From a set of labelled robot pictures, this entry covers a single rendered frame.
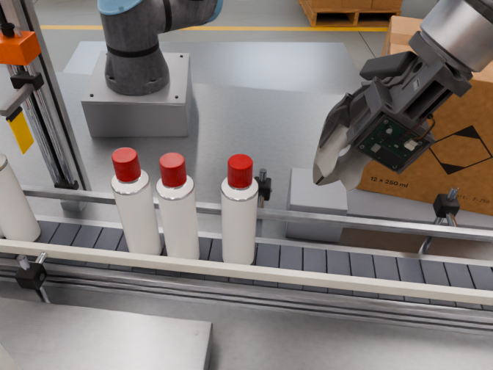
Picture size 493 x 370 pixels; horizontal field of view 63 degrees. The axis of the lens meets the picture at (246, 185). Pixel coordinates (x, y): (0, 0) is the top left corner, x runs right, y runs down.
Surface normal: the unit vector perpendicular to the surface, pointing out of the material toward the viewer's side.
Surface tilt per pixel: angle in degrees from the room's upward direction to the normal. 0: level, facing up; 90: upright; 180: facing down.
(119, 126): 90
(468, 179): 90
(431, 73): 62
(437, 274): 0
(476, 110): 90
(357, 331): 0
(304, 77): 0
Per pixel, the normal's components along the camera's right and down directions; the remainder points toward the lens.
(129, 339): 0.03, -0.73
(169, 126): 0.05, 0.68
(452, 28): -0.67, 0.13
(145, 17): 0.57, 0.59
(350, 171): -0.83, -0.45
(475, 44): -0.18, 0.56
